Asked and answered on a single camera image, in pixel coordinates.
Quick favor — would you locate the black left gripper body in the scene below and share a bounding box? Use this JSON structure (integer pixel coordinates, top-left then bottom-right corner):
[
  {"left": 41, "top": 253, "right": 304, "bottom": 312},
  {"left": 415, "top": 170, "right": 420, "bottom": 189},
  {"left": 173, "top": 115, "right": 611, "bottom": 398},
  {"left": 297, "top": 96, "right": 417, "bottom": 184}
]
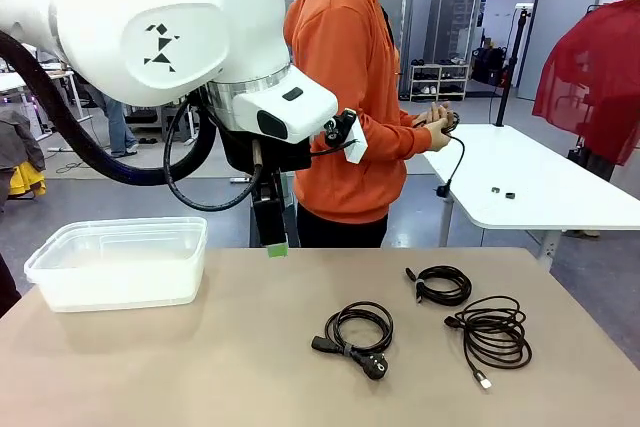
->
[{"left": 215, "top": 121, "right": 312, "bottom": 174}]

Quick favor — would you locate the black power cord with plug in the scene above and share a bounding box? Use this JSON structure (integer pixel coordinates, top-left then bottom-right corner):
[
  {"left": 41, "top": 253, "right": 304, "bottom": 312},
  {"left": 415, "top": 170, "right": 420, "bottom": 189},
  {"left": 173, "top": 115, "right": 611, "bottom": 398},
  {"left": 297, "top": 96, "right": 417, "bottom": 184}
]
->
[{"left": 311, "top": 300, "right": 395, "bottom": 382}]

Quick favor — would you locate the thick black strapped USB cable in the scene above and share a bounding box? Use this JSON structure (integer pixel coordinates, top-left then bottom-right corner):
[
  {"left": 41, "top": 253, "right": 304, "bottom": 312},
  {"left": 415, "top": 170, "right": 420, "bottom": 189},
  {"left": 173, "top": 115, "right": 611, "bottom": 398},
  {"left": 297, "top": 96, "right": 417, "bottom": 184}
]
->
[{"left": 403, "top": 265, "right": 473, "bottom": 308}]

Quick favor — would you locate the thin black silver-plug cable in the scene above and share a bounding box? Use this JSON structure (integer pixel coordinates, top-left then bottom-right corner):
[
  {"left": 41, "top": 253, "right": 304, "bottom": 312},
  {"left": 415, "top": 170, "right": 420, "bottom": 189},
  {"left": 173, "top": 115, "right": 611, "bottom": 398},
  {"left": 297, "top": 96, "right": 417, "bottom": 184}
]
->
[{"left": 443, "top": 295, "right": 534, "bottom": 391}]

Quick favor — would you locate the person's right forearm orange sleeve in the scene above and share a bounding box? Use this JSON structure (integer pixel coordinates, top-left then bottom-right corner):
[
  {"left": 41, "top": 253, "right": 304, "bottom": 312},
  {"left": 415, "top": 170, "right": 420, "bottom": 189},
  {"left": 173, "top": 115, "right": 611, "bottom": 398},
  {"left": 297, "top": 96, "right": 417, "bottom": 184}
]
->
[{"left": 384, "top": 114, "right": 434, "bottom": 161}]

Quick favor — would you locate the person's right hand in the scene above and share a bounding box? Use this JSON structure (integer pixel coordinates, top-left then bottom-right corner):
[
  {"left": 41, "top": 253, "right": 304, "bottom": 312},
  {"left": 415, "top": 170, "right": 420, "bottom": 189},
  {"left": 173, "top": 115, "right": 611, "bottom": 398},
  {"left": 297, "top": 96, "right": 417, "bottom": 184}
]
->
[{"left": 428, "top": 121, "right": 459, "bottom": 153}]

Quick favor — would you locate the person's left hand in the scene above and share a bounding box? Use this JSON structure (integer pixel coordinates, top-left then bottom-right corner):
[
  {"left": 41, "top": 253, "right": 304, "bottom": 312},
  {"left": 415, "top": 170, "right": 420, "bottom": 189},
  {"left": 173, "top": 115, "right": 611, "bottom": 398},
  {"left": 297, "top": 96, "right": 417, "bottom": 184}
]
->
[{"left": 424, "top": 102, "right": 454, "bottom": 124}]

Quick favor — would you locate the person in orange hoodie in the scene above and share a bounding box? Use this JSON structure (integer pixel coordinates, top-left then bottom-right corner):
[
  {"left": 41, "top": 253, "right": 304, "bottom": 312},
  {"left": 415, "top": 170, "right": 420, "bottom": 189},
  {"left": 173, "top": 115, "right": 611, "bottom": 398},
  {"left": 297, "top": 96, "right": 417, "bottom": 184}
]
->
[{"left": 283, "top": 0, "right": 469, "bottom": 249}]

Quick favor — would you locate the man with black cap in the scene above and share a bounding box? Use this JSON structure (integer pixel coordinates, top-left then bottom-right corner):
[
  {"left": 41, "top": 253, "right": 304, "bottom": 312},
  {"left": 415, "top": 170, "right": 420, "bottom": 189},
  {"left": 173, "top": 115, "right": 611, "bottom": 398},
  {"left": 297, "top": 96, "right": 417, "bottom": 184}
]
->
[{"left": 83, "top": 81, "right": 140, "bottom": 158}]

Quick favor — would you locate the clear plastic storage container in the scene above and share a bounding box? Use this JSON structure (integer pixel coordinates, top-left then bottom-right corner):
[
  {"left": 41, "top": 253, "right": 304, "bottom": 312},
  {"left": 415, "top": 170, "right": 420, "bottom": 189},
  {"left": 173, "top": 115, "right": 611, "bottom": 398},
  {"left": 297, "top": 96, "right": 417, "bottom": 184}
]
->
[{"left": 23, "top": 216, "right": 209, "bottom": 313}]

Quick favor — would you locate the white shoe rack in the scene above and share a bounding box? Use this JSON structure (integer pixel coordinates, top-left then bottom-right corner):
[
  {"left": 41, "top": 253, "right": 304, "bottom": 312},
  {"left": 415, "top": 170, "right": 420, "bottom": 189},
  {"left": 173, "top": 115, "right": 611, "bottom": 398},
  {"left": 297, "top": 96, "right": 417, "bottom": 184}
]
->
[{"left": 409, "top": 62, "right": 471, "bottom": 102}]

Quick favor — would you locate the black bags pile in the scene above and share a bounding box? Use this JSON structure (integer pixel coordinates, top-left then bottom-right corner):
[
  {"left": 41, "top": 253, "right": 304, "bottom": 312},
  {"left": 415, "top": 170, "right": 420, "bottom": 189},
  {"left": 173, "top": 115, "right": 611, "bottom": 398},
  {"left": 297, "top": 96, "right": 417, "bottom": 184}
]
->
[{"left": 470, "top": 45, "right": 510, "bottom": 87}]

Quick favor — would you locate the yellow fabric item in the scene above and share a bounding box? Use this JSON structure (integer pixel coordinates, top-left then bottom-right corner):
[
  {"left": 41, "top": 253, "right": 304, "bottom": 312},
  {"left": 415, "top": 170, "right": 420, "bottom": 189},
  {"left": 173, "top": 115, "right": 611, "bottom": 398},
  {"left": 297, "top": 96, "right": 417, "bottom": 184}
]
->
[{"left": 7, "top": 161, "right": 47, "bottom": 198}]

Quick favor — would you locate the gray jacket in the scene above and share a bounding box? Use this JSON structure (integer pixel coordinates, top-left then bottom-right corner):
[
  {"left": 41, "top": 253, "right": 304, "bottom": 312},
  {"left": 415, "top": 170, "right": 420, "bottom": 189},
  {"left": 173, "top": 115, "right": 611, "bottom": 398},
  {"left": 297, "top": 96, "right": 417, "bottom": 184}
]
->
[{"left": 0, "top": 109, "right": 46, "bottom": 173}]

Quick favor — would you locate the white side table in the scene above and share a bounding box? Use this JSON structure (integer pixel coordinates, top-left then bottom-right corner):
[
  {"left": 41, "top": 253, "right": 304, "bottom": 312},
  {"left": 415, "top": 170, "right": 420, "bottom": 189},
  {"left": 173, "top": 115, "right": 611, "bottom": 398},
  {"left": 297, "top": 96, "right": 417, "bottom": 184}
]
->
[{"left": 422, "top": 123, "right": 640, "bottom": 261}]

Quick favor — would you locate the black tripod pole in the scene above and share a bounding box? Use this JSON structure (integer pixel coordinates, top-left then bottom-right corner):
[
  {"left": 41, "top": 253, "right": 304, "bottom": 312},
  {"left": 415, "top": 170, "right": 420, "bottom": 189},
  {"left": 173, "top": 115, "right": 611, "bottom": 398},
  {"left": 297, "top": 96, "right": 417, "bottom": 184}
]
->
[{"left": 493, "top": 5, "right": 532, "bottom": 128}]

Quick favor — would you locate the black handbag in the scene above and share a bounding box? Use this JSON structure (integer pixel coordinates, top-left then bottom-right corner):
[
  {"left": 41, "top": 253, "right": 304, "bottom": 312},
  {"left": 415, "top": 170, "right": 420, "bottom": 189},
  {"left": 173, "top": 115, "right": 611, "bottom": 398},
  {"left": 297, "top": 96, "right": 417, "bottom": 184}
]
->
[{"left": 567, "top": 145, "right": 591, "bottom": 168}]

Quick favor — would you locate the red cape on mannequin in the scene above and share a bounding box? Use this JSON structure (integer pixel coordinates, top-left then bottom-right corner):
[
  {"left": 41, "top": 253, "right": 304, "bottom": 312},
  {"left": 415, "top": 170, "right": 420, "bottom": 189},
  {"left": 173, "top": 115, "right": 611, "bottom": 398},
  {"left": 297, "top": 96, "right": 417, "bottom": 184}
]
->
[{"left": 531, "top": 0, "right": 640, "bottom": 167}]

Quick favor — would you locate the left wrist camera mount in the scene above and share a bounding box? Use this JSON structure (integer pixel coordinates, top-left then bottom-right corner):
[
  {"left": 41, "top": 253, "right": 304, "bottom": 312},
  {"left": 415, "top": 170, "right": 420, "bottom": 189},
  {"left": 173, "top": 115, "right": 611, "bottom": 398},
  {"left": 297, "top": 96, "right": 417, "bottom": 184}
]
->
[{"left": 322, "top": 108, "right": 369, "bottom": 166}]

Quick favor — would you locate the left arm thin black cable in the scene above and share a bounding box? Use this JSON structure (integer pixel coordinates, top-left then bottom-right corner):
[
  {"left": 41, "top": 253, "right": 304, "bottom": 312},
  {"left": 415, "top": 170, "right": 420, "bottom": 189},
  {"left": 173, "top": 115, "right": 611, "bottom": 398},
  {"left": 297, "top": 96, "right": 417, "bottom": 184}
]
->
[{"left": 163, "top": 95, "right": 265, "bottom": 213}]

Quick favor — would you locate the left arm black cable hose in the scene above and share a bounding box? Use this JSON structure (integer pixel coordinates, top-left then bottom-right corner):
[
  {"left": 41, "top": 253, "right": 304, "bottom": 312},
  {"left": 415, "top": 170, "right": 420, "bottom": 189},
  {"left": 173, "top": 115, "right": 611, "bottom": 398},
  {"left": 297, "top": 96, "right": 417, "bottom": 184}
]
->
[{"left": 0, "top": 30, "right": 219, "bottom": 187}]

